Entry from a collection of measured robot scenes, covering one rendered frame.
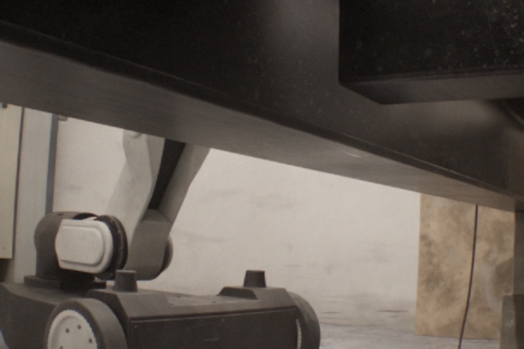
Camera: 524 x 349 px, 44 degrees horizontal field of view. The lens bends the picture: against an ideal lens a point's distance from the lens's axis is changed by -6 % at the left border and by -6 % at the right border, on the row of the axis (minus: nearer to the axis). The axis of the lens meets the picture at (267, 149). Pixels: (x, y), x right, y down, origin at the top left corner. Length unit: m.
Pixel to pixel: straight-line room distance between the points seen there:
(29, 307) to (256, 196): 1.50
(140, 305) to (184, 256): 1.77
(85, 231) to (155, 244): 0.15
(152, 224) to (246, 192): 1.36
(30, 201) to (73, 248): 1.81
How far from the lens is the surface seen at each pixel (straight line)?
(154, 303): 1.21
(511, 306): 1.99
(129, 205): 1.43
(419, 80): 0.58
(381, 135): 0.88
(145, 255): 1.46
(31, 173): 3.32
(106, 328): 1.12
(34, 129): 3.34
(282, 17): 0.67
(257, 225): 2.73
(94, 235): 1.45
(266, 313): 1.40
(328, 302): 2.58
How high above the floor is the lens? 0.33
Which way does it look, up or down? 7 degrees up
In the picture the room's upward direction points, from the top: 2 degrees clockwise
